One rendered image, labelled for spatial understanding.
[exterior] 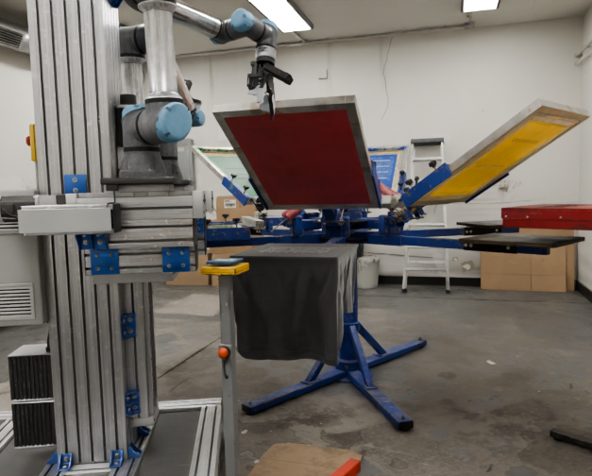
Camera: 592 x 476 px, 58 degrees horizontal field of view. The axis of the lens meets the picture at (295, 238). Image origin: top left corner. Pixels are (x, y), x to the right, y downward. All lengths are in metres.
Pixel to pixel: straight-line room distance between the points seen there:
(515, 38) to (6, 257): 5.87
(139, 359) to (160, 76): 1.03
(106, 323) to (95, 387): 0.24
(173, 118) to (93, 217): 0.38
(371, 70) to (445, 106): 0.99
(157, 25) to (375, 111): 5.17
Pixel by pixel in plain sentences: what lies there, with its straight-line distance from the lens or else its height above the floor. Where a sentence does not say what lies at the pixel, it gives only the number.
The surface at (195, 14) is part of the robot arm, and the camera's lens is 2.02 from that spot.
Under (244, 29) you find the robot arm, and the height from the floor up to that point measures 1.77.
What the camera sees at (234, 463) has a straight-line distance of 2.07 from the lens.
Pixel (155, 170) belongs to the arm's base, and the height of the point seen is 1.28.
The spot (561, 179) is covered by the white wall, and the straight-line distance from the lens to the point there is 6.70.
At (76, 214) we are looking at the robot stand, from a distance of 1.69.
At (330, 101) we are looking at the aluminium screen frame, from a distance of 2.08.
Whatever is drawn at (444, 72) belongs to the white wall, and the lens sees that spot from 6.73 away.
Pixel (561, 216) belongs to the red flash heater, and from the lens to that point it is 2.47.
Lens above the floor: 1.21
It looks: 5 degrees down
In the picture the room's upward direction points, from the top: 1 degrees counter-clockwise
